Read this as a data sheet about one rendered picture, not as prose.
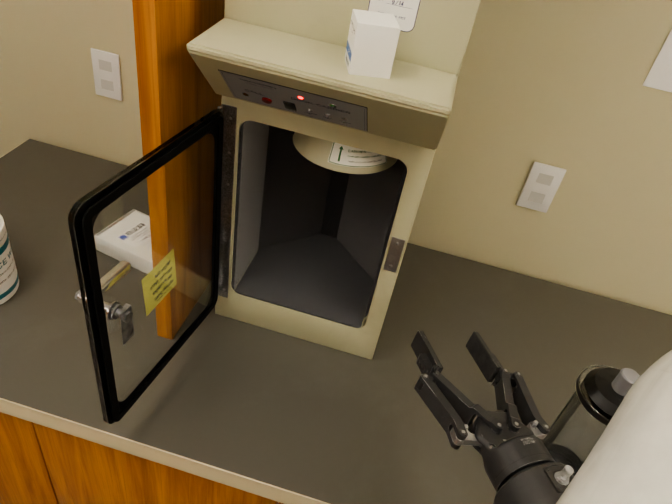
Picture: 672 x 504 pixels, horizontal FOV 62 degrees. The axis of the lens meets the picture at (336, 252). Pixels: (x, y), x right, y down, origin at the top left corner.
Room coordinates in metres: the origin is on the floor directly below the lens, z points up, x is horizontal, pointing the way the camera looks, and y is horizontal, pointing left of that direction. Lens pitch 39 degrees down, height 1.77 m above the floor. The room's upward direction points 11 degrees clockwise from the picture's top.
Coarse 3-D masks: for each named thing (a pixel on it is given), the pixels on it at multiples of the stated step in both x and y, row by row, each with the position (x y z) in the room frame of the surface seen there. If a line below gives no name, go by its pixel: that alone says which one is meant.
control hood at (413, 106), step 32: (224, 32) 0.70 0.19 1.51; (256, 32) 0.73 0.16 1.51; (224, 64) 0.65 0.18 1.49; (256, 64) 0.64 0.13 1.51; (288, 64) 0.64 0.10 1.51; (320, 64) 0.66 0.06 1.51; (352, 96) 0.63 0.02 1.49; (384, 96) 0.62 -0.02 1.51; (416, 96) 0.63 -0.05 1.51; (448, 96) 0.64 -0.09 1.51; (352, 128) 0.71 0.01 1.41; (384, 128) 0.68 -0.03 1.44; (416, 128) 0.66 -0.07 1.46
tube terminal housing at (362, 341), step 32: (256, 0) 0.75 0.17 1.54; (288, 0) 0.75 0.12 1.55; (320, 0) 0.75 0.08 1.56; (352, 0) 0.74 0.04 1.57; (448, 0) 0.73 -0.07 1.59; (480, 0) 0.72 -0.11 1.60; (288, 32) 0.75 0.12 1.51; (320, 32) 0.74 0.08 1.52; (416, 32) 0.73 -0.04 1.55; (448, 32) 0.73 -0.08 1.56; (416, 64) 0.73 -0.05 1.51; (448, 64) 0.72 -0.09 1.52; (224, 96) 0.76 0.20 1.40; (288, 128) 0.75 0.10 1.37; (320, 128) 0.74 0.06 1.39; (416, 160) 0.73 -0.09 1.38; (416, 192) 0.72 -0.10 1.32; (384, 256) 0.73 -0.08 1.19; (384, 288) 0.72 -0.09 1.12; (256, 320) 0.75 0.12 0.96; (288, 320) 0.74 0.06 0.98; (320, 320) 0.74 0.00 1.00; (352, 352) 0.73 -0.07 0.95
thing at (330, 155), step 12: (300, 144) 0.79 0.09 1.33; (312, 144) 0.78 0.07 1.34; (324, 144) 0.77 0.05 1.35; (336, 144) 0.77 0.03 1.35; (312, 156) 0.77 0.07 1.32; (324, 156) 0.76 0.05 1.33; (336, 156) 0.76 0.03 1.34; (348, 156) 0.76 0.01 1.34; (360, 156) 0.77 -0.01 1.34; (372, 156) 0.77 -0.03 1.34; (384, 156) 0.79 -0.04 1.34; (336, 168) 0.75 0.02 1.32; (348, 168) 0.75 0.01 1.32; (360, 168) 0.76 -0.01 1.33; (372, 168) 0.77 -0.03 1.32; (384, 168) 0.78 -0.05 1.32
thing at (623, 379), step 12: (600, 372) 0.58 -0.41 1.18; (612, 372) 0.58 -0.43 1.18; (624, 372) 0.56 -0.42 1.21; (636, 372) 0.56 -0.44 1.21; (588, 384) 0.56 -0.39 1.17; (600, 384) 0.55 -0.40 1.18; (612, 384) 0.56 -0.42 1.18; (624, 384) 0.54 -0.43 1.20; (600, 396) 0.53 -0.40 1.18; (612, 396) 0.54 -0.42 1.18; (624, 396) 0.54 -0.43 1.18; (600, 408) 0.52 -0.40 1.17; (612, 408) 0.52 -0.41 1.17
